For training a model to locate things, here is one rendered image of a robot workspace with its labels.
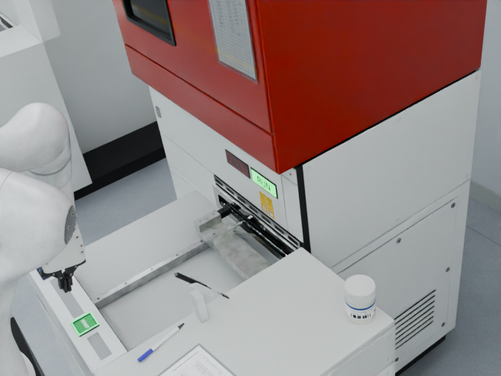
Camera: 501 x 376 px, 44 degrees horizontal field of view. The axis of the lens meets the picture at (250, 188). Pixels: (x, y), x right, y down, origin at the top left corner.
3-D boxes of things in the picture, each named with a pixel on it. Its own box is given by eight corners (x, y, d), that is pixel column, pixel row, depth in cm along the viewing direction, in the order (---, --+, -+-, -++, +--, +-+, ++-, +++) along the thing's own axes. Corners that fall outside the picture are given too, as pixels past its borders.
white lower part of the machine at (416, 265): (323, 241, 311) (312, 97, 262) (455, 340, 254) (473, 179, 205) (205, 314, 283) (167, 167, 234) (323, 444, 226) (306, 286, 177)
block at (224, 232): (229, 228, 191) (228, 221, 190) (236, 233, 189) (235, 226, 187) (208, 240, 188) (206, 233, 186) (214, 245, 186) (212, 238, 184)
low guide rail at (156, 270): (232, 230, 200) (230, 222, 198) (235, 233, 199) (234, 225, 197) (90, 309, 180) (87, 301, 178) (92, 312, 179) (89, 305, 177)
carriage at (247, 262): (216, 221, 199) (215, 215, 198) (286, 283, 174) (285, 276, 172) (194, 233, 196) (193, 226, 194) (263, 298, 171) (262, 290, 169)
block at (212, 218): (216, 215, 197) (215, 209, 195) (221, 221, 195) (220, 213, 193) (194, 227, 194) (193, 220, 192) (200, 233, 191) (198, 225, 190)
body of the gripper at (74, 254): (73, 210, 144) (77, 250, 150) (28, 223, 139) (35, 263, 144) (86, 225, 139) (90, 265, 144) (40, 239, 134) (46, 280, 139)
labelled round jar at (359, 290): (361, 297, 151) (360, 269, 146) (382, 313, 146) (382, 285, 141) (339, 312, 148) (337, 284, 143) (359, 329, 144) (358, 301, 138)
